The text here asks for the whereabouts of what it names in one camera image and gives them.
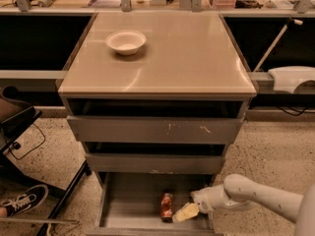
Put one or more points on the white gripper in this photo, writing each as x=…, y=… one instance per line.
x=202, y=200

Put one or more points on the red coke can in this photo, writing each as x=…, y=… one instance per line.
x=166, y=211

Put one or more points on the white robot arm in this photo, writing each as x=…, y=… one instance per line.
x=238, y=192

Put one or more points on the grey bottom drawer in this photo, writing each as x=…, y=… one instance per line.
x=130, y=206

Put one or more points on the grey drawer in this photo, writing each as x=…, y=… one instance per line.
x=158, y=122
x=155, y=158
x=130, y=206

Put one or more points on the grey middle drawer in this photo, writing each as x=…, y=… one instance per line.
x=155, y=158

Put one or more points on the grey drawer cabinet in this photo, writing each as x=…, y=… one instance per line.
x=187, y=57

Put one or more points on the grey top drawer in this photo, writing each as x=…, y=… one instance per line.
x=158, y=122

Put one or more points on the black white sneaker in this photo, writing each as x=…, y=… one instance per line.
x=30, y=199

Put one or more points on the white plastic cover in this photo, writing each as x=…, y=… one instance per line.
x=289, y=78

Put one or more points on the white bowl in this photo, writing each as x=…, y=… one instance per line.
x=126, y=42

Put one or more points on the white stick with black tip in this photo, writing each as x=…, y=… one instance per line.
x=290, y=21

